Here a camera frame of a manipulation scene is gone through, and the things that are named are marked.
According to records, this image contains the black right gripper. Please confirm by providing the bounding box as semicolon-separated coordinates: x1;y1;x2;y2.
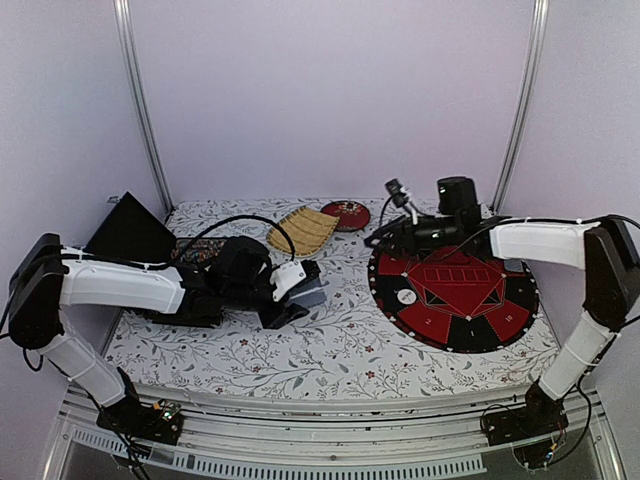
365;214;462;259

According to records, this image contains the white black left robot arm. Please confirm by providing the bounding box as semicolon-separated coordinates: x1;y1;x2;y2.
2;234;318;434

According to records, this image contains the woven bamboo tray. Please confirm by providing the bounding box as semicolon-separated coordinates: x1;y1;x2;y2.
278;206;339;257

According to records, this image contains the black poker set case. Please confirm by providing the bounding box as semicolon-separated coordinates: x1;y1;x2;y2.
84;192;222;328

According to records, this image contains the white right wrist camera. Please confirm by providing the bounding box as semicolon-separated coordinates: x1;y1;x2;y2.
385;179;419;225

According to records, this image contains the round red black poker mat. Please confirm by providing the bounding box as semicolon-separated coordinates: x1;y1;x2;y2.
367;247;540;354

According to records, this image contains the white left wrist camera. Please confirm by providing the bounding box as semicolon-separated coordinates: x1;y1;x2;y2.
269;260;307;302

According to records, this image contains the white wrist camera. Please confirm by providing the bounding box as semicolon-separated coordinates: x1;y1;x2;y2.
269;260;307;302
385;179;419;225

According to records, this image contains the red floral round plate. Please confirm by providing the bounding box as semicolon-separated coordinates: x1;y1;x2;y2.
320;200;371;232

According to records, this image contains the aluminium frame post right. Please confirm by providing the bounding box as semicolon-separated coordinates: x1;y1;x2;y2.
491;0;549;213

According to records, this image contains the white dealer button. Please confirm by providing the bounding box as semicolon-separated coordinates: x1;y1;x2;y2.
396;288;417;305

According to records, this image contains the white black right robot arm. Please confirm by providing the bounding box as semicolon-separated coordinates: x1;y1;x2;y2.
365;176;639;436

